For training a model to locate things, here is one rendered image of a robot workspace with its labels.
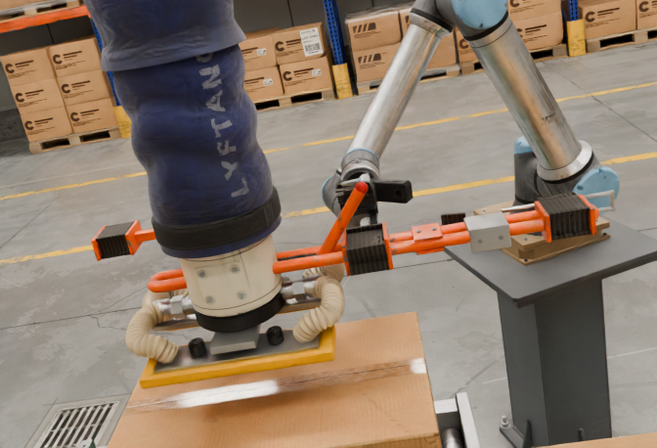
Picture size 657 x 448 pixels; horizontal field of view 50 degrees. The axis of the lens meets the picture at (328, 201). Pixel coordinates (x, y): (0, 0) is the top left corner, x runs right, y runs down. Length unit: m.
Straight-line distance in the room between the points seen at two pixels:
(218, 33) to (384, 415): 0.69
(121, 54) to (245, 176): 0.27
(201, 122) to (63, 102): 8.17
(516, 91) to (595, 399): 1.13
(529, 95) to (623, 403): 1.40
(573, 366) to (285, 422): 1.25
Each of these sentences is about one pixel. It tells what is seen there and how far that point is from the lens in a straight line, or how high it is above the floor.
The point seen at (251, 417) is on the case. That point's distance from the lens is 1.34.
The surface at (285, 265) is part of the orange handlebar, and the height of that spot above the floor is 1.20.
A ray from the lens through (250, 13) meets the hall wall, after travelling 9.75.
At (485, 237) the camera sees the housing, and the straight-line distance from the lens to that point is 1.24.
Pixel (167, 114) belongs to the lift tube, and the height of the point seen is 1.52.
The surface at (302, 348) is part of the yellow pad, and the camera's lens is 1.21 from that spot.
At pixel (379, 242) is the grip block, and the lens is 1.24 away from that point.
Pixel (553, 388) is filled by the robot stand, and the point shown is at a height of 0.31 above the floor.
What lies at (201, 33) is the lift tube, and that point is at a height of 1.63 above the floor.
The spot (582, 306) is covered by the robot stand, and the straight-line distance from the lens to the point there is 2.27.
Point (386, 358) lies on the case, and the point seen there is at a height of 0.95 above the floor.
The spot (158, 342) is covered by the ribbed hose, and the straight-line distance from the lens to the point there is 1.27.
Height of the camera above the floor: 1.72
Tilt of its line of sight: 20 degrees down
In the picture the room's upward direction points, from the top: 12 degrees counter-clockwise
